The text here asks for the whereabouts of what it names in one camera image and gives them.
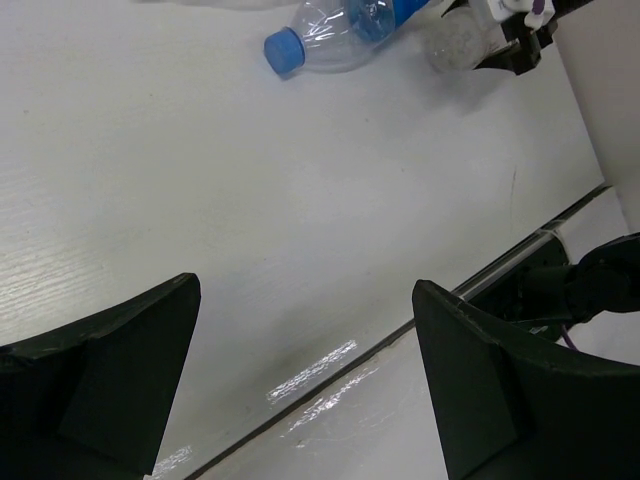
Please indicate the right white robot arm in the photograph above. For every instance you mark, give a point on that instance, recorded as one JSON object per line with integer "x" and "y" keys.
{"x": 605, "y": 279}

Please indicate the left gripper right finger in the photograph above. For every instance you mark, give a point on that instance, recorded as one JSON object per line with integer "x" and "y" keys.
{"x": 510, "y": 405}

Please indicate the blue-labelled blue-capped bottle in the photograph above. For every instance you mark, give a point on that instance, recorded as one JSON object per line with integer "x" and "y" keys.
{"x": 334, "y": 36}

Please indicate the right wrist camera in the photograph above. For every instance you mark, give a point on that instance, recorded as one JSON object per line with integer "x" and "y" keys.
{"x": 489, "y": 12}

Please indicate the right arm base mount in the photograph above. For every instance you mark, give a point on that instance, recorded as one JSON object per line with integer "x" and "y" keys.
{"x": 525, "y": 287}

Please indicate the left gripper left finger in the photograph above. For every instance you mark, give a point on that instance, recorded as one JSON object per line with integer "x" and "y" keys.
{"x": 91, "y": 399}

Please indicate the capless clear bottle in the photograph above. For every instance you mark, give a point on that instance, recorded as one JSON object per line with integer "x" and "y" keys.
{"x": 456, "y": 42}

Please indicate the clear bottle near bin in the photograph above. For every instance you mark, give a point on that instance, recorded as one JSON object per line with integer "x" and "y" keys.
{"x": 236, "y": 5}

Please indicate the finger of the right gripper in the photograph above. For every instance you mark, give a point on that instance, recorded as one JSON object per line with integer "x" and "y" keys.
{"x": 522, "y": 52}

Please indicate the glossy white tape sheet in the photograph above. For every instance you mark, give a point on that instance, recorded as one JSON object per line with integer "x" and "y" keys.
{"x": 375, "y": 423}

